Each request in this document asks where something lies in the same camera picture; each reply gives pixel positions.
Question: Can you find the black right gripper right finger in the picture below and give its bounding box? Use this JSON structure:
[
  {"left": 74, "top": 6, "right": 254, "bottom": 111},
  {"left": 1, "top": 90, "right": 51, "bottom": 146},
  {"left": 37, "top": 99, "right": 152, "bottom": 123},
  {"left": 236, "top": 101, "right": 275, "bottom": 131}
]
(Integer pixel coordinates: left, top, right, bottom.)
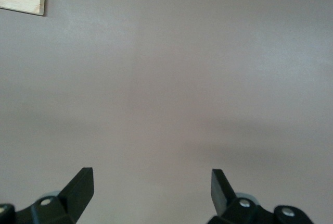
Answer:
[{"left": 207, "top": 168, "right": 313, "bottom": 224}]

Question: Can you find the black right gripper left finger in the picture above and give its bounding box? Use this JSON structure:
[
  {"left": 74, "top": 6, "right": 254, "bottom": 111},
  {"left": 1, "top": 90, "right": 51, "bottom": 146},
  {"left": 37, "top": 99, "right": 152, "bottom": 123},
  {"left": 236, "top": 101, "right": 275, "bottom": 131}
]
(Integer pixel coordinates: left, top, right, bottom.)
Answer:
[{"left": 0, "top": 167, "right": 94, "bottom": 224}]

